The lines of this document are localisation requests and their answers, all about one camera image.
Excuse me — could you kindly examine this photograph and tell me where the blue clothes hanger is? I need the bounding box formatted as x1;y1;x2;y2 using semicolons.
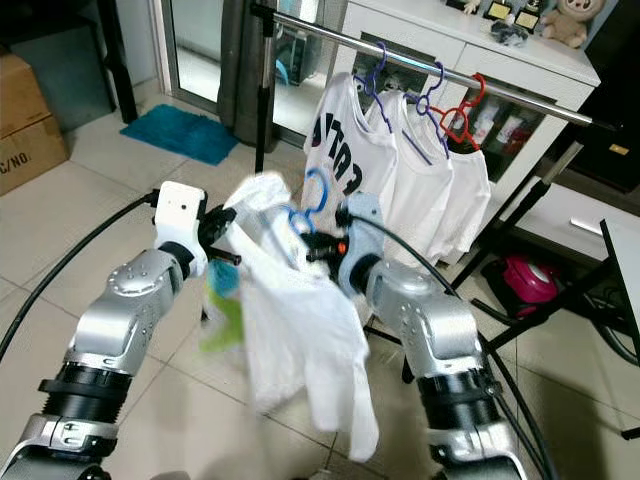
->
285;165;334;239

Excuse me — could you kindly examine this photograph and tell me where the white T-shirt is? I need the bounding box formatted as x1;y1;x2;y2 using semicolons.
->
198;172;383;464

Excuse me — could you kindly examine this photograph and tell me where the purple clothes hanger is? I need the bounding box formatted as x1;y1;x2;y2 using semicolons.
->
353;42;403;109
405;62;459;166

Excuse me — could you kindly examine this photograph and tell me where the red clothes hanger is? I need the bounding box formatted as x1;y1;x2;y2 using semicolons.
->
438;73;491;151

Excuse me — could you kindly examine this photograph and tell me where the white shirt with dark print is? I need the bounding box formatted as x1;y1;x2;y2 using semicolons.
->
300;72;403;219

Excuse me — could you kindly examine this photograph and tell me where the plain white shirt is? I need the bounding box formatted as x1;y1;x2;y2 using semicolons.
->
445;135;496;263
380;90;466;259

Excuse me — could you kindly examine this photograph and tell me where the teal floor mat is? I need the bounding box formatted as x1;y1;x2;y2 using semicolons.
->
120;103;241;168

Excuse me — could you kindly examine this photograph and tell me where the dark grey curtain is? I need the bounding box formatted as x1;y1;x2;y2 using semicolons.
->
218;0;276;153

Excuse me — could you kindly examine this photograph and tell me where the glass sliding door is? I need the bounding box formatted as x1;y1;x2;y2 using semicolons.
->
153;0;326;131

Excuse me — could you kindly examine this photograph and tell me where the magenta plastic appliance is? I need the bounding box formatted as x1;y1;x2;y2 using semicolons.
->
500;253;568;313

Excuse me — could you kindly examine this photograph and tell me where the cardboard box with black print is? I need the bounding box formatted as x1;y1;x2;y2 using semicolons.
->
0;50;63;198

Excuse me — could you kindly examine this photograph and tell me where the white display cabinet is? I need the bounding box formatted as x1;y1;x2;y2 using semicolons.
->
320;0;640;271

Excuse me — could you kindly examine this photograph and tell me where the beige plush toy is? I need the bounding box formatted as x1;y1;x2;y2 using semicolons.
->
540;0;594;49

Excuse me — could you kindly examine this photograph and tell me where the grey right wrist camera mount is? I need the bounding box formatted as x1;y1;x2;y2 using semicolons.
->
335;193;385;301

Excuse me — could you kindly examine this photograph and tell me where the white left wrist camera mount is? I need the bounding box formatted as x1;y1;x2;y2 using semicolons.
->
155;180;211;278

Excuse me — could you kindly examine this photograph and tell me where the black clothes rack frame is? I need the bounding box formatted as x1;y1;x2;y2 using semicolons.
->
250;3;596;389

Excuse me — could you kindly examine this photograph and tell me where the silver clothes rail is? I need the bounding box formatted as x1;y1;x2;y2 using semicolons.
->
255;3;619;131

